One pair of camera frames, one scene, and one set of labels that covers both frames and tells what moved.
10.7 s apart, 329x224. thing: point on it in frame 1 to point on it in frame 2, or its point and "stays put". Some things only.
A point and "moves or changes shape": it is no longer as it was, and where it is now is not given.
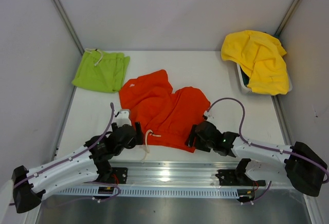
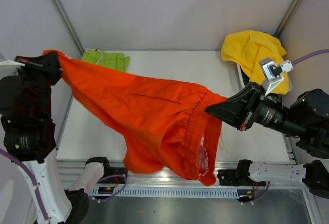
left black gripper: [138, 140] to [49, 62]
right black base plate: [232, 177] stays put
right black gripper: [189, 142] to [238, 110]
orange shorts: [167, 118] moves or changes shape
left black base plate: [119, 175] stays put
